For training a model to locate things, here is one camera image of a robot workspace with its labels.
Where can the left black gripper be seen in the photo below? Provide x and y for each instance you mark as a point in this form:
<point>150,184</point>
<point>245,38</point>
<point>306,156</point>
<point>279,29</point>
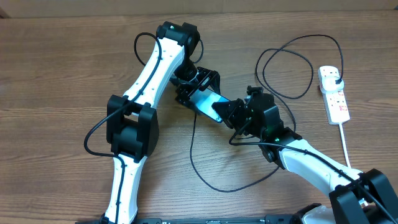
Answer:
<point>208,77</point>

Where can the white charger plug adapter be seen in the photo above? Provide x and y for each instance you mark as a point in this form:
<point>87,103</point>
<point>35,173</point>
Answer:
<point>330,85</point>

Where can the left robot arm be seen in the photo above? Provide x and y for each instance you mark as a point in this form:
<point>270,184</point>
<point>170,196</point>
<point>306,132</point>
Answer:
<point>132,127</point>

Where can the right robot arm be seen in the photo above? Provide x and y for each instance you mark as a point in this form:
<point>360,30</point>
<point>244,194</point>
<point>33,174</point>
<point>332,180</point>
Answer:
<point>355,196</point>

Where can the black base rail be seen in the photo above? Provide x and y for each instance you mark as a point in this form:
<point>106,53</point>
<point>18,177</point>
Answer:
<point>279,218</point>

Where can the blue Galaxy smartphone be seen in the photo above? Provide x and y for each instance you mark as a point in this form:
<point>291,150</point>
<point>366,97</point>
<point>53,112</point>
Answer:
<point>203,100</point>

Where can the white power strip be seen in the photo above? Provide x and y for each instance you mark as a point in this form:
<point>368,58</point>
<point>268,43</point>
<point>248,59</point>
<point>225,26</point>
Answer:
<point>335,103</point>

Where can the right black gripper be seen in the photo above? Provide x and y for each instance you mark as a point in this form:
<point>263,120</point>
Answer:
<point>234,107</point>

